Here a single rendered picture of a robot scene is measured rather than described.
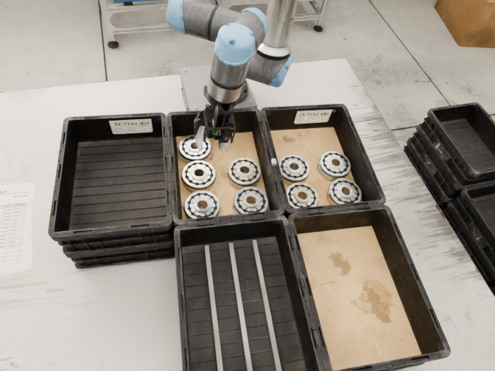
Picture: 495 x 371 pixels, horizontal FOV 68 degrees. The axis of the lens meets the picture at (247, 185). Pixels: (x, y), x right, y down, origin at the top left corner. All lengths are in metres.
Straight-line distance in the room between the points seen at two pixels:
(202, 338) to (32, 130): 1.00
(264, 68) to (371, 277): 0.73
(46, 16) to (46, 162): 2.15
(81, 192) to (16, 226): 0.26
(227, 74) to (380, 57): 2.60
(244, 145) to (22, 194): 0.74
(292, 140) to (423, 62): 2.30
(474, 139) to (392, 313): 1.29
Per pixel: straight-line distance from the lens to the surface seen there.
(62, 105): 1.62
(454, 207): 1.99
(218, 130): 0.87
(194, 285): 1.00
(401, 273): 1.08
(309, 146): 1.28
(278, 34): 1.22
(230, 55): 0.75
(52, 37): 3.24
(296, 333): 0.99
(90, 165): 1.22
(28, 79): 2.93
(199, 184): 1.10
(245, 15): 0.87
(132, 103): 1.56
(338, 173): 1.20
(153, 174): 1.17
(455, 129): 2.17
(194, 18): 0.87
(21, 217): 1.35
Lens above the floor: 1.78
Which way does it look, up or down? 56 degrees down
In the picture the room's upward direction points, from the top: 10 degrees clockwise
